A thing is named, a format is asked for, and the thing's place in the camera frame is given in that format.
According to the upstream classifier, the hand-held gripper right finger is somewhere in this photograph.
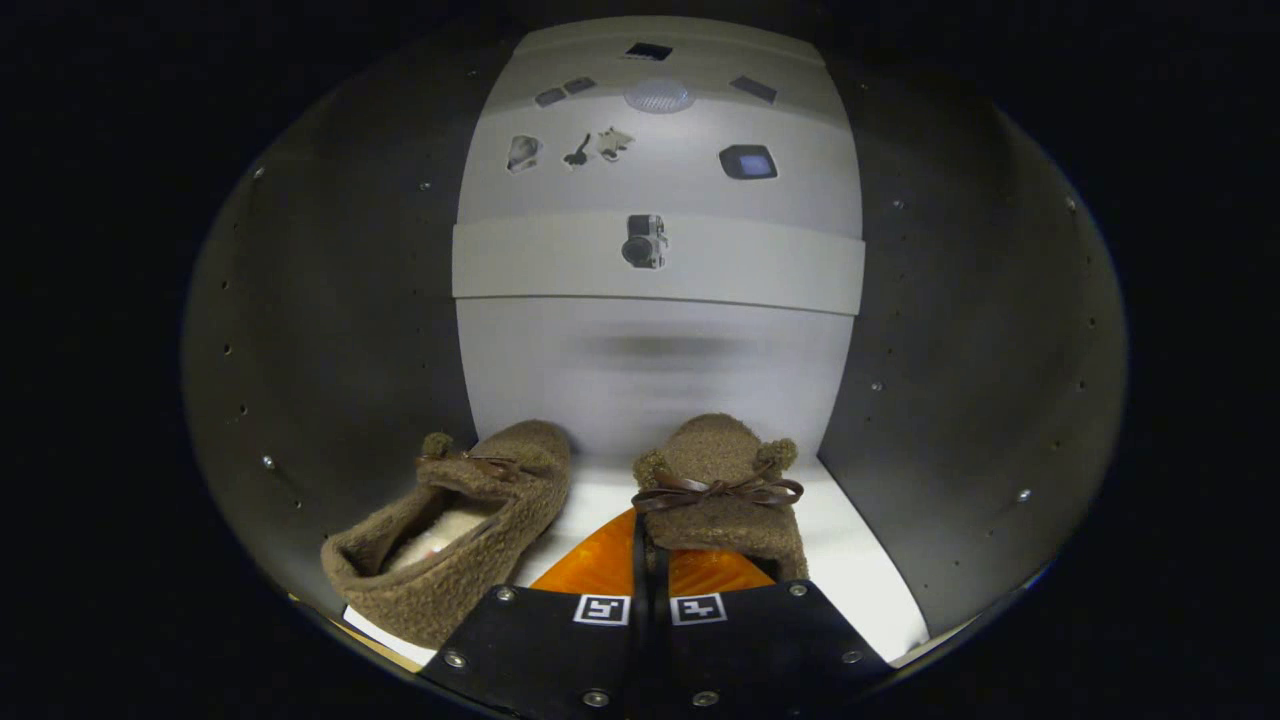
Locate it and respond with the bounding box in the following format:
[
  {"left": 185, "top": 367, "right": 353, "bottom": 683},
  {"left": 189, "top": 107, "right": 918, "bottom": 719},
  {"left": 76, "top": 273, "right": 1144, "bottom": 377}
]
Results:
[{"left": 655, "top": 545, "right": 896, "bottom": 716}]

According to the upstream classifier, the dark grey shoe cabinet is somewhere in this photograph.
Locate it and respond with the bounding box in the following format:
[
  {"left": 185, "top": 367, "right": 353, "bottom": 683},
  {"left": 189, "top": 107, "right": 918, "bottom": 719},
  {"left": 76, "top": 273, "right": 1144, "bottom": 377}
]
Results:
[{"left": 180, "top": 15, "right": 1131, "bottom": 671}]

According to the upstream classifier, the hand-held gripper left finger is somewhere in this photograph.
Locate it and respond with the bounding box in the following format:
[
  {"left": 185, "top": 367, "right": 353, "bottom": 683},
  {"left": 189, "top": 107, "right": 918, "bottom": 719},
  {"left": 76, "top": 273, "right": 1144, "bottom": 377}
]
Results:
[{"left": 420, "top": 508, "right": 646, "bottom": 716}]

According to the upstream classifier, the brown fuzzy shoe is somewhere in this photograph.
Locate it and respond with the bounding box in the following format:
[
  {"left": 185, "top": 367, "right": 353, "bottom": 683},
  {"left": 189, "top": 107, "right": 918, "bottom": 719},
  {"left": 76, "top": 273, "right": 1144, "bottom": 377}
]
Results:
[
  {"left": 632, "top": 413, "right": 809, "bottom": 583},
  {"left": 320, "top": 420, "right": 573, "bottom": 651}
]

